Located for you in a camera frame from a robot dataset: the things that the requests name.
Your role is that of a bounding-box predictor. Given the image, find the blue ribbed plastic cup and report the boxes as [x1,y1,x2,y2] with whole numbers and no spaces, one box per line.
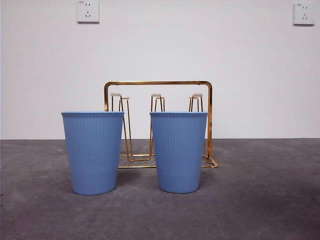
[61,111,125,196]
[149,111,209,194]

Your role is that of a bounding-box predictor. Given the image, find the gold wire cup rack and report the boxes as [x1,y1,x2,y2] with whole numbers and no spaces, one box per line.
[103,80,219,169]

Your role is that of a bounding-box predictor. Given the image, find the white wall socket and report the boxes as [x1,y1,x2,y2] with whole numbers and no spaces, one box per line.
[293,2,316,26]
[76,0,100,25]

